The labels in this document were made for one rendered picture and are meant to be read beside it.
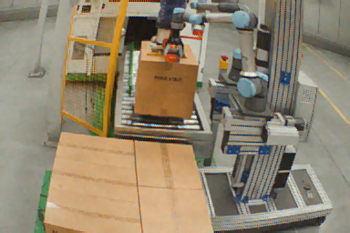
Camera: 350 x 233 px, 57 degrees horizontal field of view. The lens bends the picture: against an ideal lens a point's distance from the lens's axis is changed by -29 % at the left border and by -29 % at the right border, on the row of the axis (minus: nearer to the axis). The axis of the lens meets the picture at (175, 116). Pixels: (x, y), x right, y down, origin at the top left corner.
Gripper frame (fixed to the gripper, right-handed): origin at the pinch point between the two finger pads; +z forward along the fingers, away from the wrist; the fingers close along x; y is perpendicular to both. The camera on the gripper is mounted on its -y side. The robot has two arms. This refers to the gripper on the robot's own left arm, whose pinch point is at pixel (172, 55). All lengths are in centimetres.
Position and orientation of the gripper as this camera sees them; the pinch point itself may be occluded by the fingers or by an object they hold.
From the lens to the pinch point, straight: 270.5
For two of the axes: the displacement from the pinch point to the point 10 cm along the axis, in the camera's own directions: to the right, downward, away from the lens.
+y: -0.6, -4.1, 9.1
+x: -9.9, -0.9, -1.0
